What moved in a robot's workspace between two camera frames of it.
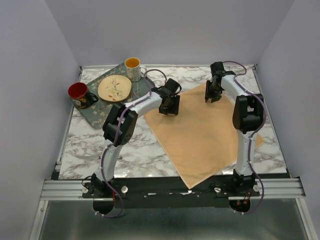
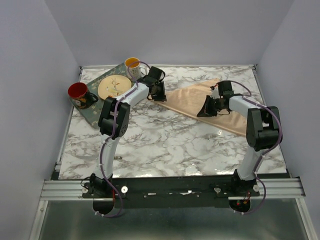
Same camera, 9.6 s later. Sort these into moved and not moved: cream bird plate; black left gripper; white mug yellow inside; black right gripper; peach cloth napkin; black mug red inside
Moved: peach cloth napkin; black right gripper; black left gripper
Not moved: cream bird plate; white mug yellow inside; black mug red inside
